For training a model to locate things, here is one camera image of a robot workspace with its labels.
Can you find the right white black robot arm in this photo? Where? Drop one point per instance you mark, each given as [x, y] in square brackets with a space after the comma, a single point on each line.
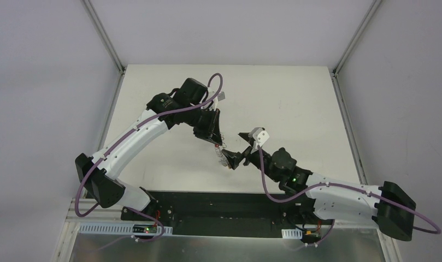
[388, 206]

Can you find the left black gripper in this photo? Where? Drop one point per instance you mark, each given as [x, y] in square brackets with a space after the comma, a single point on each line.
[209, 124]

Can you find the left white cable duct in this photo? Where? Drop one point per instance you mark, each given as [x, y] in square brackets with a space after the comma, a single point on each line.
[120, 229]

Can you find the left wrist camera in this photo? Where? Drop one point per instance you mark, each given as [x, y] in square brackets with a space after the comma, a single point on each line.
[219, 97]

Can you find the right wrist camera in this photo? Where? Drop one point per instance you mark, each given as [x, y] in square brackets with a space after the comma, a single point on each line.
[259, 137]

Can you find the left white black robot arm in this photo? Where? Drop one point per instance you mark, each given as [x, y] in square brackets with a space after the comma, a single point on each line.
[193, 104]

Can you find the white cable duct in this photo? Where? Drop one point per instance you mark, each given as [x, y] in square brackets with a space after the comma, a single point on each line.
[292, 234]
[120, 229]

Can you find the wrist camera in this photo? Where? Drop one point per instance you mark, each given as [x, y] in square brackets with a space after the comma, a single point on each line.
[259, 137]
[219, 97]

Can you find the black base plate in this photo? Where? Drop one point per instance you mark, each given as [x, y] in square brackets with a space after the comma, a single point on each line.
[229, 214]

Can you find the right white cable duct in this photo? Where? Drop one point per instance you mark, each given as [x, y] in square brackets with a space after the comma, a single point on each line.
[292, 234]

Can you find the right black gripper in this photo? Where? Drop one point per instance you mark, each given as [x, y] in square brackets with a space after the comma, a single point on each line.
[247, 152]

